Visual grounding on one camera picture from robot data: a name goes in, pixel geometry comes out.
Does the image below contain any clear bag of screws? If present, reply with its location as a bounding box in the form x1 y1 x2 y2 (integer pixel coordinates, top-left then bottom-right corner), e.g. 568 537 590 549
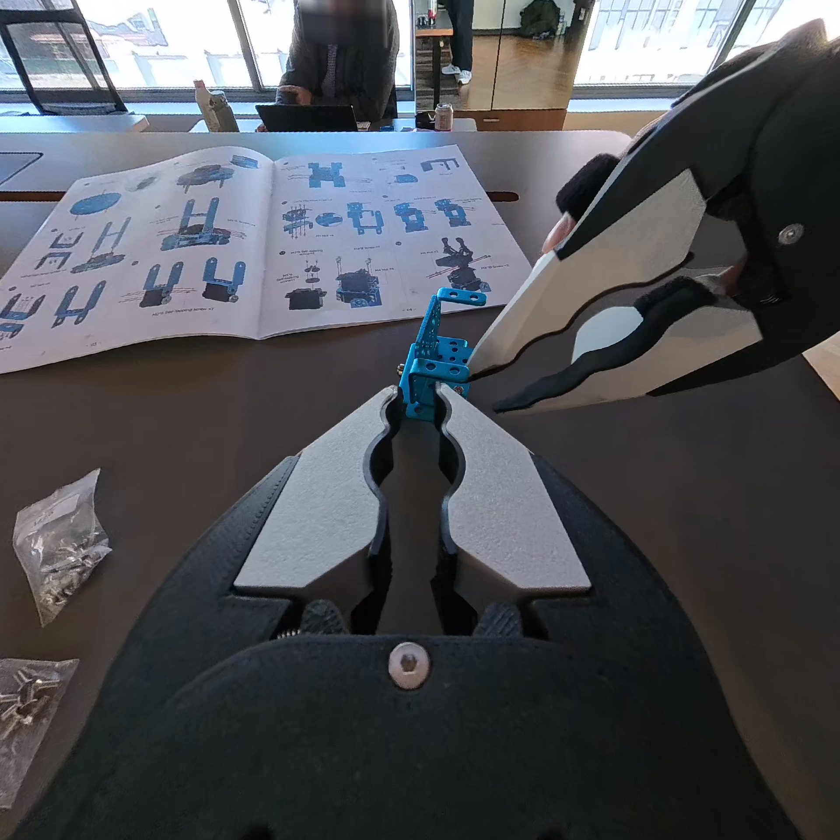
0 658 80 811
13 469 111 627

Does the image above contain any blue metal bracket assembly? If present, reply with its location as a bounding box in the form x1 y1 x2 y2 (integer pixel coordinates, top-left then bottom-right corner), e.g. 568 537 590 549
400 287 488 424

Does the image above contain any wooden high table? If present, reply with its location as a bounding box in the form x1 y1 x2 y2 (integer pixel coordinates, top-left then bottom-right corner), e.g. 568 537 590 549
415 26 455 112

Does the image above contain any dark grey desk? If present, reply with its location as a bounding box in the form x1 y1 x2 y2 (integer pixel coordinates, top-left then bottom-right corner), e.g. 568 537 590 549
0 130 840 840

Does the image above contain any low wooden cabinet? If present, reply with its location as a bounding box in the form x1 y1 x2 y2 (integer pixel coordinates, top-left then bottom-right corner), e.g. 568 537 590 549
476 108 567 131

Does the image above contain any large glass window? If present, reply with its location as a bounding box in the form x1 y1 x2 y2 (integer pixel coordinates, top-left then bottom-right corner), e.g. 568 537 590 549
0 0 416 89
573 0 788 86

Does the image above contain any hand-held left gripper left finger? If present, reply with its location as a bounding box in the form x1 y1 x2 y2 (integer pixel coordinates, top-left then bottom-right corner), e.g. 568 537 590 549
233 386 403 635

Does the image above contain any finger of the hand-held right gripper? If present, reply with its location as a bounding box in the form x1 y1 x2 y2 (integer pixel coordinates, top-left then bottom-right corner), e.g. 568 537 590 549
468 168 710 382
492 303 767 416

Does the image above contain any printed instruction manual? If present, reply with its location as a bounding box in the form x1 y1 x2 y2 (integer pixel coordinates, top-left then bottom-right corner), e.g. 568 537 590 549
0 144 532 375

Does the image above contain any black laptop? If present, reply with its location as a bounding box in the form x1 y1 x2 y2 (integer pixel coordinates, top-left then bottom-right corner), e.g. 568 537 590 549
256 104 358 132

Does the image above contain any black office chair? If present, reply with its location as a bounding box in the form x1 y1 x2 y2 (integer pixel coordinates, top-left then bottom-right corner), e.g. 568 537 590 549
0 10 129 116

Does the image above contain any person's right hand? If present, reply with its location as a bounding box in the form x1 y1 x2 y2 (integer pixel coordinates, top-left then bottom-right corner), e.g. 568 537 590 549
541 153 746 315

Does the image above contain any pale table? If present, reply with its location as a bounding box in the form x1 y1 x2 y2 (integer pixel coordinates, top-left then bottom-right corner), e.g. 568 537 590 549
0 112 478 135

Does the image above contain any dark backpack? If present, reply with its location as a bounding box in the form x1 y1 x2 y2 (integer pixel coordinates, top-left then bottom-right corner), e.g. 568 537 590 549
521 0 560 37

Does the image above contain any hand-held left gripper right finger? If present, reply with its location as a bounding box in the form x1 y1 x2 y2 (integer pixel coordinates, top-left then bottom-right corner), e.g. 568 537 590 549
433 382 593 635

